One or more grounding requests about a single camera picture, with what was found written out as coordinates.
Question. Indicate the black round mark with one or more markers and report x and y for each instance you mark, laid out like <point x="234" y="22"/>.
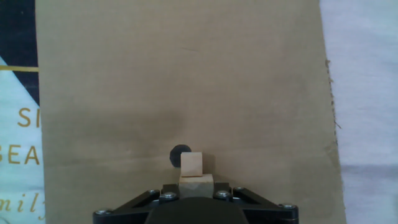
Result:
<point x="175" y="153"/>

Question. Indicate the brown cardboard sheet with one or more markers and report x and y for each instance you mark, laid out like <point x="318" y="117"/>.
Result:
<point x="186" y="77"/>

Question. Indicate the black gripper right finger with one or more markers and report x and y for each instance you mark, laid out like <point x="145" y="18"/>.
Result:
<point x="261" y="207"/>

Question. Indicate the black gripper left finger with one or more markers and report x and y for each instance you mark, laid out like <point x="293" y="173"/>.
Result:
<point x="133" y="207"/>

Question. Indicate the medium wooden block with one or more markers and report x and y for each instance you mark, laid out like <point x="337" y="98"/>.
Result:
<point x="196" y="186"/>

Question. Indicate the small wooden cube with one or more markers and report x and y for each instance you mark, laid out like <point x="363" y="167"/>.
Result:
<point x="191" y="164"/>

